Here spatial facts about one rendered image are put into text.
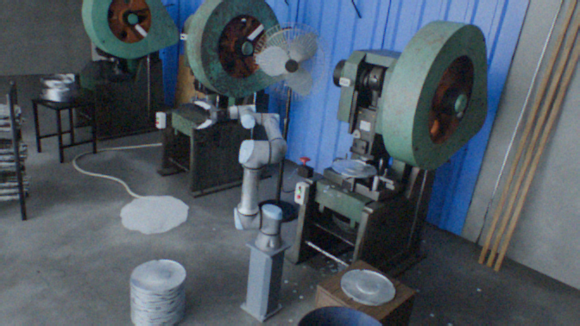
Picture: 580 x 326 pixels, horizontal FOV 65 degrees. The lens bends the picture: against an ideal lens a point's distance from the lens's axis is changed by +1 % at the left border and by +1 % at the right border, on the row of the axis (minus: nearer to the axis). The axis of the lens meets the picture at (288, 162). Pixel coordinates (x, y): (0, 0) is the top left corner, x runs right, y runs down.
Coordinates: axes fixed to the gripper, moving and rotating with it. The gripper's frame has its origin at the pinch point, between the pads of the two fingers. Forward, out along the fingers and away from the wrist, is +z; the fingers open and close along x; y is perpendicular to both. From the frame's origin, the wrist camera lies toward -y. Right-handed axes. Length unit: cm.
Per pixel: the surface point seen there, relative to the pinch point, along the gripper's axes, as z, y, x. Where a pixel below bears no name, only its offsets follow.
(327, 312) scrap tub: -55, -81, -89
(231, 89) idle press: -26, 106, 11
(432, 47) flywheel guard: -120, -54, 29
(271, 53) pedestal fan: -56, 72, 36
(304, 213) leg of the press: -65, 20, -73
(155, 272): 29, -24, -84
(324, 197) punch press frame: -78, 13, -61
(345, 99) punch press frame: -93, 9, 3
